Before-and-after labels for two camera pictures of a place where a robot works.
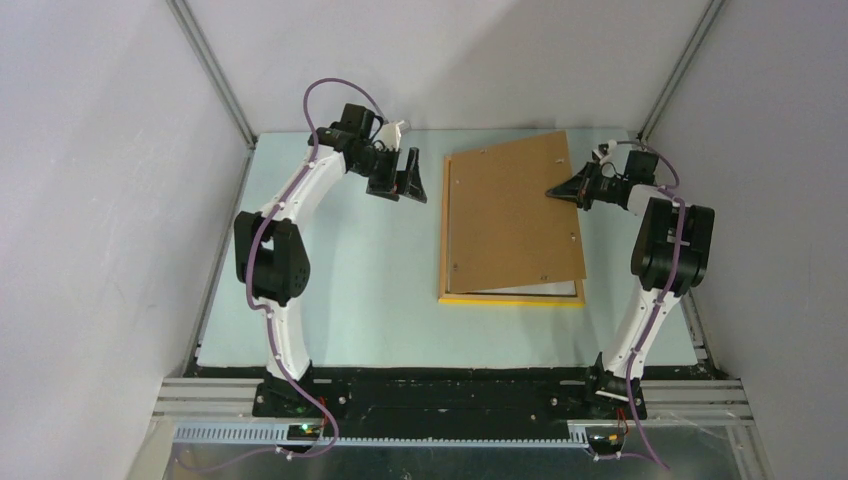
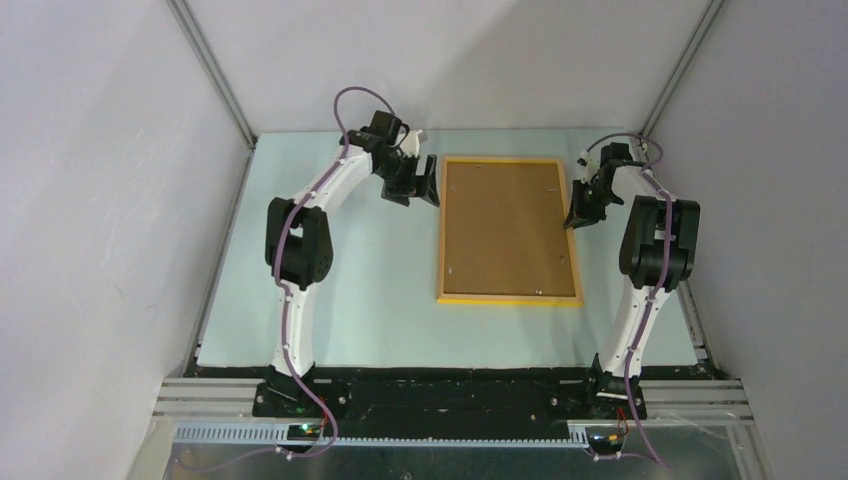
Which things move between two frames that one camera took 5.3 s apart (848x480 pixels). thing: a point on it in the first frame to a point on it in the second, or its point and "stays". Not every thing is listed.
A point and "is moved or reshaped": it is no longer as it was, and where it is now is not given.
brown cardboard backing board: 504,230 is moved or reshaped
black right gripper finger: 585,180 to 590,214
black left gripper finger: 415,187 to 431,190
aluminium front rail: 721,401 stays
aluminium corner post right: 679,71 stays
